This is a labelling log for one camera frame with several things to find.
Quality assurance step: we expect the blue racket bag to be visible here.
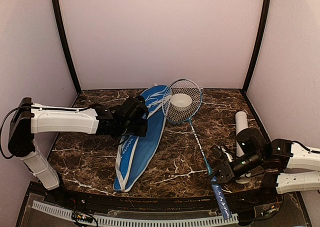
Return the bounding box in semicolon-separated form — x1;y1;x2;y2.
113;85;168;193

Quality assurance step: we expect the blue badminton racket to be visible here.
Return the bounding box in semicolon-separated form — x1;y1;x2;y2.
162;78;232;222

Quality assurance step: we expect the white shuttlecock tube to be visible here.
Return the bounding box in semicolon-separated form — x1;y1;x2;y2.
234;111;252;184

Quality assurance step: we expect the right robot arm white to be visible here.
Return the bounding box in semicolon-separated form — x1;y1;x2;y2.
207;128;320;204

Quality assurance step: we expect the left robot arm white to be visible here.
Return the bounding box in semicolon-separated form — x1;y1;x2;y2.
5;95;149;205

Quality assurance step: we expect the white ceramic bowl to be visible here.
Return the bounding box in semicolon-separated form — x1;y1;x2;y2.
170;93;192;108

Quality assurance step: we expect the small circuit board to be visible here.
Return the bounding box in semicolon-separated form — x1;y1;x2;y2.
71;211;94;224

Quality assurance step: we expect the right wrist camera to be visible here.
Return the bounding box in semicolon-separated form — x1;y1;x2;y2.
211;144;235;162

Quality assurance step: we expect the white cable duct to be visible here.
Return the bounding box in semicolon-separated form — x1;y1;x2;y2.
31;200;239;227

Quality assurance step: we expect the black vertical frame post left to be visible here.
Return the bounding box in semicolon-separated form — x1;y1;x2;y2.
51;0;82;95

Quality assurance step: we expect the black vertical frame post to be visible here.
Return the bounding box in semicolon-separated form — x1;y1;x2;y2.
241;0;271;95
51;0;82;95

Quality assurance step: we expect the black vertical frame post right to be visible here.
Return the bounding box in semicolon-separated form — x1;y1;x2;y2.
241;0;271;95

